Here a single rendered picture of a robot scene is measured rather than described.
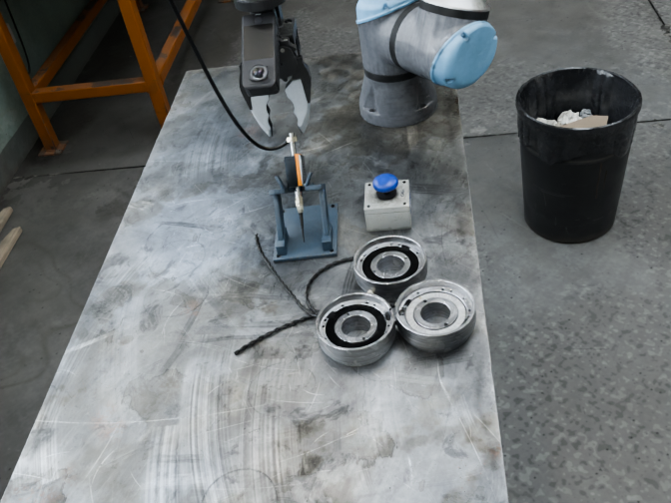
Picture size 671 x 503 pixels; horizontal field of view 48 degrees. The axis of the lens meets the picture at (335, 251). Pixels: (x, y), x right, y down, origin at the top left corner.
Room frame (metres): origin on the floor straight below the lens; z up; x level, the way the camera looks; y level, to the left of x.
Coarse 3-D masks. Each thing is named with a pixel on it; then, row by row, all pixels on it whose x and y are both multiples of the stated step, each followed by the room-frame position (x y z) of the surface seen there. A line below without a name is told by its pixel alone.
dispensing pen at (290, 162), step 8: (296, 136) 1.01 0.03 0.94; (296, 152) 0.98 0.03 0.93; (288, 160) 0.96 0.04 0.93; (288, 168) 0.95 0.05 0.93; (296, 168) 0.95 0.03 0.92; (288, 176) 0.95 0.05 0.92; (296, 176) 0.95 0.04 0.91; (288, 184) 0.94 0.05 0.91; (296, 184) 0.94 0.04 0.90; (296, 192) 0.95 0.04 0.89; (296, 200) 0.94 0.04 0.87; (304, 240) 0.91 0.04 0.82
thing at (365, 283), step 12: (372, 240) 0.85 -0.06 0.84; (384, 240) 0.85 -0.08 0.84; (396, 240) 0.85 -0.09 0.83; (408, 240) 0.84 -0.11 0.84; (360, 252) 0.84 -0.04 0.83; (384, 252) 0.83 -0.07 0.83; (396, 252) 0.83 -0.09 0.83; (420, 252) 0.82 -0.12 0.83; (360, 264) 0.82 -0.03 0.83; (372, 264) 0.81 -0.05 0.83; (384, 264) 0.82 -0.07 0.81; (396, 264) 0.82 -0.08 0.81; (408, 264) 0.80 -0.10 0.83; (420, 264) 0.79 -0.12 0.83; (360, 276) 0.78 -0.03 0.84; (384, 276) 0.78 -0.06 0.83; (396, 276) 0.78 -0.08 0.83; (408, 276) 0.76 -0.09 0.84; (420, 276) 0.77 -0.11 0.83; (372, 288) 0.76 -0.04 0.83; (384, 288) 0.76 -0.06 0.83; (396, 288) 0.75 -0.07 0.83
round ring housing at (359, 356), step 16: (336, 304) 0.74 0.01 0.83; (368, 304) 0.73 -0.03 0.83; (384, 304) 0.72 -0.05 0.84; (320, 320) 0.72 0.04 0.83; (336, 320) 0.71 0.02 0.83; (352, 320) 0.72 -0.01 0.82; (368, 320) 0.70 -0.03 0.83; (320, 336) 0.68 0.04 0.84; (368, 336) 0.67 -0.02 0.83; (384, 336) 0.66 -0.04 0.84; (336, 352) 0.66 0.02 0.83; (352, 352) 0.65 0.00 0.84; (368, 352) 0.65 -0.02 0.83; (384, 352) 0.66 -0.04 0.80
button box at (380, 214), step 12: (372, 192) 0.96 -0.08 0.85; (396, 192) 0.95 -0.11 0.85; (408, 192) 0.95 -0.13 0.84; (372, 204) 0.93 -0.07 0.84; (384, 204) 0.93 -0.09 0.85; (396, 204) 0.92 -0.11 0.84; (408, 204) 0.92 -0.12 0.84; (372, 216) 0.92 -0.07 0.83; (384, 216) 0.92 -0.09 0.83; (396, 216) 0.91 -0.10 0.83; (408, 216) 0.91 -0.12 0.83; (372, 228) 0.92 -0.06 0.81; (384, 228) 0.92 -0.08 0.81; (396, 228) 0.91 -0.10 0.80; (408, 228) 0.91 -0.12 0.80
